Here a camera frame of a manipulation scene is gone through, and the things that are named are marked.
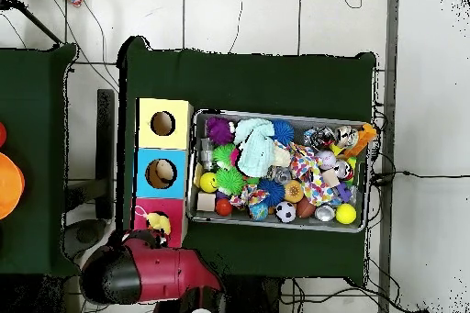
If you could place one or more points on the yellow smiley ball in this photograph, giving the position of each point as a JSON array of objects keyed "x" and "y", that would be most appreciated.
[{"x": 208, "y": 182}]

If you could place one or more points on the large orange round object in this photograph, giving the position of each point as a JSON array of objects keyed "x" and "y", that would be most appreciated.
[{"x": 11, "y": 184}]

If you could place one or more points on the pink spiky ball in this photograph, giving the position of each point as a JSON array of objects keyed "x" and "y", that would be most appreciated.
[{"x": 234, "y": 158}]

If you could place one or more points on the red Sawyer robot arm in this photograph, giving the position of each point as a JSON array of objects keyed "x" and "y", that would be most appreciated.
[{"x": 172, "y": 272}]

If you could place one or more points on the cream fleece cloth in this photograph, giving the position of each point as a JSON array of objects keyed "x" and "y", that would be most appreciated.
[{"x": 282, "y": 157}]

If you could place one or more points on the dark green table cloth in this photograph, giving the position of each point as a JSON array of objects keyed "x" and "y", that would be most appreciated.
[
  {"x": 33, "y": 107},
  {"x": 257, "y": 81}
]

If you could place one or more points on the black panel stand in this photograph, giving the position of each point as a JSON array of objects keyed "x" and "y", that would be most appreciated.
[{"x": 105, "y": 144}]

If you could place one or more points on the yellow tennis ball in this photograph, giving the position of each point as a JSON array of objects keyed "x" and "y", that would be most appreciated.
[{"x": 346, "y": 214}]

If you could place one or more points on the wooden three-hole box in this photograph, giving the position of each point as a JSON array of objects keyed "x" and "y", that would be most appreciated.
[{"x": 161, "y": 140}]

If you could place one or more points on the large blue spiky ball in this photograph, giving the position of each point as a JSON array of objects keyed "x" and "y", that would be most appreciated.
[{"x": 283, "y": 131}]

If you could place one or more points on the small red round object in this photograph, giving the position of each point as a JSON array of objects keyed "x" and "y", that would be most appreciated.
[{"x": 2, "y": 135}]

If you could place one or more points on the metal mesh bin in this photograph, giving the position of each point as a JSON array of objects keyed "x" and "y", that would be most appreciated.
[{"x": 238, "y": 219}]

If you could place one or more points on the orange-red smooth ball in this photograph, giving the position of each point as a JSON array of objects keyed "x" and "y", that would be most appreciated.
[{"x": 224, "y": 207}]

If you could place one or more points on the mint green muslin cloth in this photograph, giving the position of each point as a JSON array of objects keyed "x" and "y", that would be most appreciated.
[{"x": 257, "y": 151}]

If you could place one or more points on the green spiky ball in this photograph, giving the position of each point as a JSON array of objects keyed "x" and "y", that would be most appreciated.
[{"x": 229, "y": 181}]

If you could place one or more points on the white baseball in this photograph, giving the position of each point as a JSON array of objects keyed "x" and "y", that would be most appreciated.
[{"x": 326, "y": 160}]

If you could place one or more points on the yellow duck plush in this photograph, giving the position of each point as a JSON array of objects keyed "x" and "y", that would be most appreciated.
[{"x": 159, "y": 222}]

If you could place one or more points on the black and white soccer ball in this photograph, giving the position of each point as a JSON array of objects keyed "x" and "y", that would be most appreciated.
[{"x": 285, "y": 212}]

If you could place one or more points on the purple spiky monster toy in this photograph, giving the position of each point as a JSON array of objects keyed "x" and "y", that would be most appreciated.
[{"x": 219, "y": 131}]

